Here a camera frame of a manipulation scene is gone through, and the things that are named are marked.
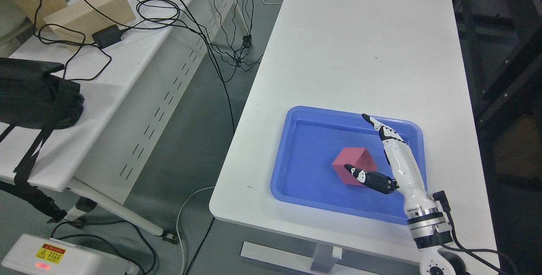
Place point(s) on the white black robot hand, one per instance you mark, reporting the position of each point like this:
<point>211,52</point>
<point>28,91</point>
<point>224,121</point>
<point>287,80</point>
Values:
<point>407,178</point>

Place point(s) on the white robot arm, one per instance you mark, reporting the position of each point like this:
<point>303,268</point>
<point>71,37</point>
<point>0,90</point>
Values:
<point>431,232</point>

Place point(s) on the pink foam block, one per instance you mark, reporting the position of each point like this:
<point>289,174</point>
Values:
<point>358,157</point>

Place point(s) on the white folding table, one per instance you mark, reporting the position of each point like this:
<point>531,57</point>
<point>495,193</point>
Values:
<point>126,109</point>

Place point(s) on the black power adapter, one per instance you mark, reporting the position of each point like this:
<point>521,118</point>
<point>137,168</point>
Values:
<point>108,36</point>

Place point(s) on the wooden block with hole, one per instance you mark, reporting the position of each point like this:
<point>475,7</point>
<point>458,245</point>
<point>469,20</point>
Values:
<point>75,24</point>

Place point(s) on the white box device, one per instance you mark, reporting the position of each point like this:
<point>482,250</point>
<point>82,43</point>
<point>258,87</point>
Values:
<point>34,255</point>

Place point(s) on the black shelf right side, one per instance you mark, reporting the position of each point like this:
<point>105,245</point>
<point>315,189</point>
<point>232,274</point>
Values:
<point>501,43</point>

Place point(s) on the white rectangular table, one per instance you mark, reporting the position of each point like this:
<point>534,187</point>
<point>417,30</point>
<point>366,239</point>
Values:
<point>389,58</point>

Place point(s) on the blue plastic tray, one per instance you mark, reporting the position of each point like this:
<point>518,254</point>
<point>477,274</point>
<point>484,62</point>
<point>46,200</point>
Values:
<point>309,169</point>

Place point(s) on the black shoulder bag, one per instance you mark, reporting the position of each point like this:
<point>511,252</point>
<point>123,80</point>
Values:
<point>33,97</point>

